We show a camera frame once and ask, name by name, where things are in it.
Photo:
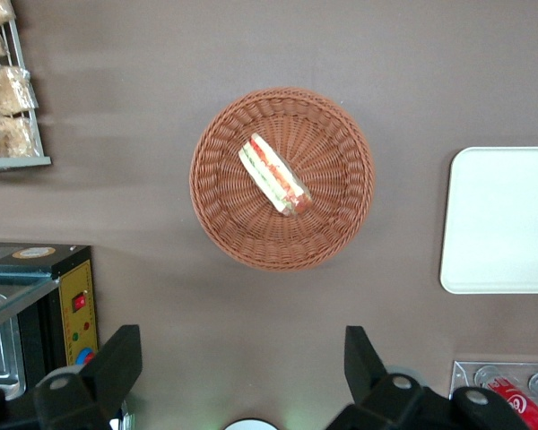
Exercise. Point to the sandwich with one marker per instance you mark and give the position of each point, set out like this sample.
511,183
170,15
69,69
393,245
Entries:
273,177

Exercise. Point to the round brown wicker basket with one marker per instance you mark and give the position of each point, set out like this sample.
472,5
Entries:
233,215

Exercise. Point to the steel pan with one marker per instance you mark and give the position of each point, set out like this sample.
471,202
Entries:
0,358

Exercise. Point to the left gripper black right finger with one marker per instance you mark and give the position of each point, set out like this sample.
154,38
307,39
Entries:
372,380

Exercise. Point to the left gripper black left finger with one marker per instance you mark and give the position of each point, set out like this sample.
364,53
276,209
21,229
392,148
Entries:
103,376

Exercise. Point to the beige plastic tray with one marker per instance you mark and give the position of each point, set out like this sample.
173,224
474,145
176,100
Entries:
502,219

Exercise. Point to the black food warmer yellow panel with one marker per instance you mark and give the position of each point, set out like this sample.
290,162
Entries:
49,269

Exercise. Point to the clear acrylic bottle rack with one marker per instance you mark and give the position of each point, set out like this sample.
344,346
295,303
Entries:
464,376

